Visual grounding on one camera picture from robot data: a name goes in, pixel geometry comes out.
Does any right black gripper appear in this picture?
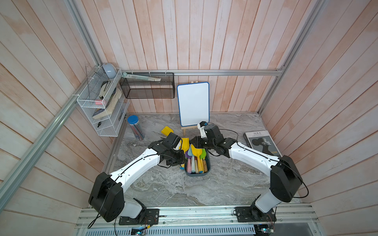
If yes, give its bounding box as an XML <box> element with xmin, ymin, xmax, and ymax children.
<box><xmin>189</xmin><ymin>136</ymin><xmax>217</xmax><ymax>151</ymax></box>

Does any yellow shovel orange handle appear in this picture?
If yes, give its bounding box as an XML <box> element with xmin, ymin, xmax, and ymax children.
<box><xmin>180</xmin><ymin>138</ymin><xmax>190</xmax><ymax>170</ymax></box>

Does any yellow scoop orange handle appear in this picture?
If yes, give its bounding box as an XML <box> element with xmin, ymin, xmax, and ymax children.
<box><xmin>161</xmin><ymin>126</ymin><xmax>174</xmax><ymax>137</ymax></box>

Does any yellow shovel blue tip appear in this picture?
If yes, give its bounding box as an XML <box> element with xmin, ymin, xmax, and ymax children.
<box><xmin>191</xmin><ymin>144</ymin><xmax>204</xmax><ymax>174</ymax></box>

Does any green trowel yellow handle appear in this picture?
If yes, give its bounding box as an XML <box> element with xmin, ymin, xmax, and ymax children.
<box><xmin>200</xmin><ymin>148</ymin><xmax>207</xmax><ymax>160</ymax></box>

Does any purple shovel pink handle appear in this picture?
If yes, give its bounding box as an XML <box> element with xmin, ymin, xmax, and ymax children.
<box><xmin>185</xmin><ymin>149</ymin><xmax>192</xmax><ymax>174</ymax></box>

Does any light blue small shovel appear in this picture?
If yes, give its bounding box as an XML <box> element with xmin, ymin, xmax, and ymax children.
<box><xmin>191</xmin><ymin>156</ymin><xmax>195</xmax><ymax>174</ymax></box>

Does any yellow shovel wooden handle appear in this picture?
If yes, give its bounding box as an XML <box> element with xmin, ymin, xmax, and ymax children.
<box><xmin>202</xmin><ymin>159</ymin><xmax>208</xmax><ymax>173</ymax></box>

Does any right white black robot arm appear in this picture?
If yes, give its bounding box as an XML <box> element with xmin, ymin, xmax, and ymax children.
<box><xmin>190</xmin><ymin>122</ymin><xmax>304</xmax><ymax>223</ymax></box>

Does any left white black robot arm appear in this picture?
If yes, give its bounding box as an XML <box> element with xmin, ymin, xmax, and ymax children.
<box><xmin>88</xmin><ymin>133</ymin><xmax>185</xmax><ymax>224</ymax></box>

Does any dark teal storage box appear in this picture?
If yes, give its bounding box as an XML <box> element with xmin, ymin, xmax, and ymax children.
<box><xmin>184</xmin><ymin>144</ymin><xmax>211</xmax><ymax>177</ymax></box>

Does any small wooden easel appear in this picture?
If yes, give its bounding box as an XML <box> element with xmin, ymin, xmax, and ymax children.
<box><xmin>181</xmin><ymin>125</ymin><xmax>197</xmax><ymax>137</ymax></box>

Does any blue lid pencil tube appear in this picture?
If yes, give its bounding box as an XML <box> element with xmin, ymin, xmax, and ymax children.
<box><xmin>127</xmin><ymin>115</ymin><xmax>145</xmax><ymax>141</ymax></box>

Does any black cover book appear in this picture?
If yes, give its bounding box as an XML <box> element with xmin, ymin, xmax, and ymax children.
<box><xmin>243</xmin><ymin>130</ymin><xmax>282</xmax><ymax>157</ymax></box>

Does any pink item in shelf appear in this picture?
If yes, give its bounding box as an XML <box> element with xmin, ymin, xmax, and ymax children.
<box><xmin>94</xmin><ymin>99</ymin><xmax>106</xmax><ymax>106</ymax></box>

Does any green ruler on basket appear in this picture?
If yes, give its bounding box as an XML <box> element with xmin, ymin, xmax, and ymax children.
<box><xmin>122</xmin><ymin>72</ymin><xmax>161</xmax><ymax>82</ymax></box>

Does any grey round object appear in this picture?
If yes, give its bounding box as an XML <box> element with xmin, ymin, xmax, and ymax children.
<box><xmin>102</xmin><ymin>63</ymin><xmax>117</xmax><ymax>79</ymax></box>

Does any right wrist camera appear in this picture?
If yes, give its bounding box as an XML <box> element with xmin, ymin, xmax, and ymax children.
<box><xmin>197</xmin><ymin>122</ymin><xmax>208</xmax><ymax>138</ymax></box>

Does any white board blue frame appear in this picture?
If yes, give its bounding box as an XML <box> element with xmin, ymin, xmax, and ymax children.
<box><xmin>177</xmin><ymin>82</ymin><xmax>210</xmax><ymax>127</ymax></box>

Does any black mesh wall basket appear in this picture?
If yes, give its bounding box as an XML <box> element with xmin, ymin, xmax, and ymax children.
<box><xmin>120</xmin><ymin>72</ymin><xmax>175</xmax><ymax>99</ymax></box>

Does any book in wire shelf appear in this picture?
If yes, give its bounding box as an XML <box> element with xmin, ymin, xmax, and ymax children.
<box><xmin>92</xmin><ymin>88</ymin><xmax>123</xmax><ymax>120</ymax></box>

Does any white wire shelf rack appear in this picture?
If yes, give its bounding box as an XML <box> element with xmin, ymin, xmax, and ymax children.
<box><xmin>77</xmin><ymin>66</ymin><xmax>130</xmax><ymax>137</ymax></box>

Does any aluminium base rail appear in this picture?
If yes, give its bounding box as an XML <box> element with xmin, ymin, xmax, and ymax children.
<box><xmin>75</xmin><ymin>203</ymin><xmax>321</xmax><ymax>231</ymax></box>

